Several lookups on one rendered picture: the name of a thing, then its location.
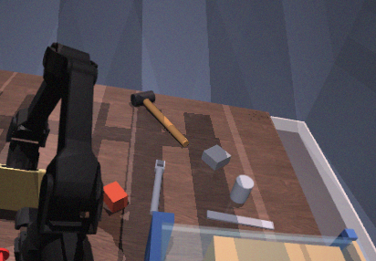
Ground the grey metal rod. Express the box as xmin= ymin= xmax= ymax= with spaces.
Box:
xmin=150 ymin=160 xmax=165 ymax=215

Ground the black rubber mallet with wooden handle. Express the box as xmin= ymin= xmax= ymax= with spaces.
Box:
xmin=131 ymin=90 xmax=189 ymax=147

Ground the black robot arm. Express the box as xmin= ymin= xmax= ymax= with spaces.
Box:
xmin=2 ymin=42 xmax=104 ymax=261

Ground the grey cylinder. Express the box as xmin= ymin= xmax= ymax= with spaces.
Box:
xmin=230 ymin=175 xmax=254 ymax=204

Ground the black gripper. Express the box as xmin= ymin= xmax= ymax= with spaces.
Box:
xmin=14 ymin=207 xmax=40 ymax=261

